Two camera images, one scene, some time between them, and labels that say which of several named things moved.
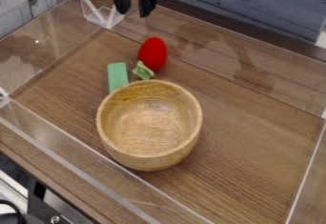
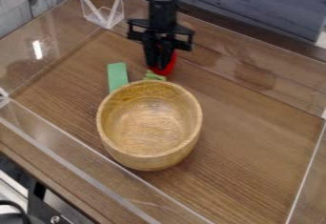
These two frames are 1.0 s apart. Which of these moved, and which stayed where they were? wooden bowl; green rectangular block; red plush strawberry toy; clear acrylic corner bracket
Moved: red plush strawberry toy
Stayed: clear acrylic corner bracket; wooden bowl; green rectangular block
